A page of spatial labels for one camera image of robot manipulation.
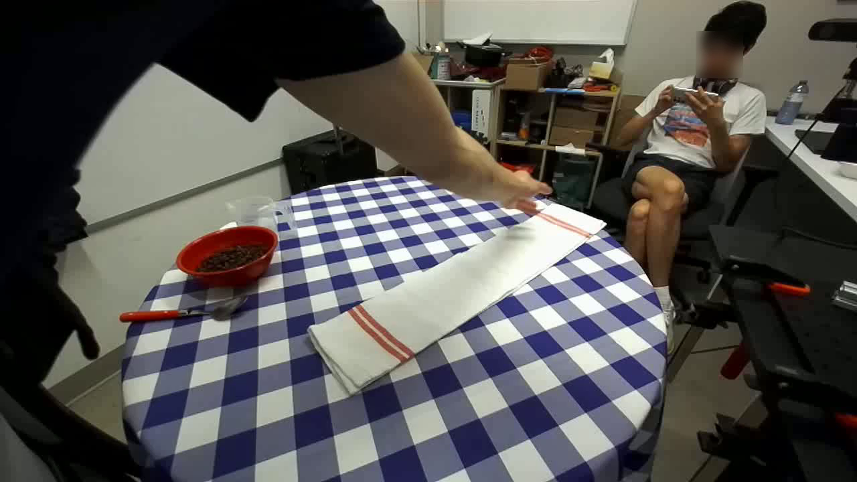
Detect bare hand of standing person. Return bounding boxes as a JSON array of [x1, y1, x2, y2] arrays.
[[452, 163, 555, 215]]

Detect white towel with red stripes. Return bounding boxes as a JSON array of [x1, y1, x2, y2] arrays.
[[305, 195, 610, 396]]

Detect bare forearm of standing person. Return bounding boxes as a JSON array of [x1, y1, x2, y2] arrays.
[[274, 48, 491, 204]]

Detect wooden shelf unit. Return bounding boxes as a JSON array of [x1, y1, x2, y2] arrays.
[[434, 78, 625, 216]]

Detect cardboard box on shelf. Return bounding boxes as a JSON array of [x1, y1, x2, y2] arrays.
[[503, 57, 557, 92]]

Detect tissue box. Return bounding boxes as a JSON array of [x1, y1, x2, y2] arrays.
[[588, 48, 622, 89]]

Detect seated person in white shirt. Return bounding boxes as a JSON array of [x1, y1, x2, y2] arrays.
[[610, 0, 771, 317]]

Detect blue white checkered tablecloth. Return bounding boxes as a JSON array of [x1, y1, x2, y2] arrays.
[[118, 174, 673, 482]]

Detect grey office chair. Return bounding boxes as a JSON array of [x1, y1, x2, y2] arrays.
[[592, 144, 758, 332]]

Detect dark beans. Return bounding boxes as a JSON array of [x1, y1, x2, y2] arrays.
[[198, 243, 266, 273]]

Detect clear water bottle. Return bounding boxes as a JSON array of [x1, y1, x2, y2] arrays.
[[774, 78, 811, 127]]

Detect white desk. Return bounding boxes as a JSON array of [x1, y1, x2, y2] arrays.
[[763, 115, 857, 224]]

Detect red bowl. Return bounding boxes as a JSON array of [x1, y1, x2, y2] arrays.
[[174, 223, 282, 290]]

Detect black laptop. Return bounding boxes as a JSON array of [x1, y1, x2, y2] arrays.
[[792, 92, 857, 166]]

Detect standing person in dark shirt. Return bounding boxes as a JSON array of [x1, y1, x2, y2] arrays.
[[0, 0, 411, 482]]

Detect white wall board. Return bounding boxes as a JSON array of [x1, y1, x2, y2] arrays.
[[442, 0, 637, 48]]

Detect red clamp handle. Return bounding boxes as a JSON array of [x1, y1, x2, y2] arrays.
[[722, 342, 754, 382], [768, 279, 814, 301]]

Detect black stereo camera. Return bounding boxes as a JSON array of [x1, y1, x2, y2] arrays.
[[806, 18, 857, 44]]

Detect red handled metal utensil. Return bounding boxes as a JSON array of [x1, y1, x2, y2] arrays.
[[118, 293, 253, 326]]

